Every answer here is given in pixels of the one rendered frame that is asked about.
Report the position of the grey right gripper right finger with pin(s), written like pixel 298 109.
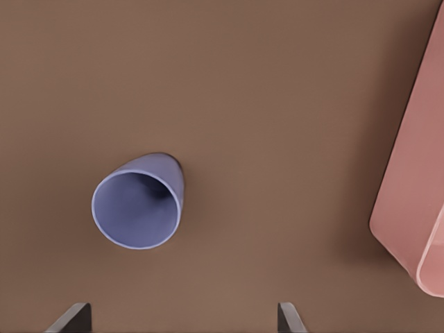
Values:
pixel 288 320

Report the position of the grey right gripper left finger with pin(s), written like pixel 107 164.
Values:
pixel 74 320

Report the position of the blue cup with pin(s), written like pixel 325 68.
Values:
pixel 137 208

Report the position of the pink box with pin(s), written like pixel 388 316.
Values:
pixel 412 180

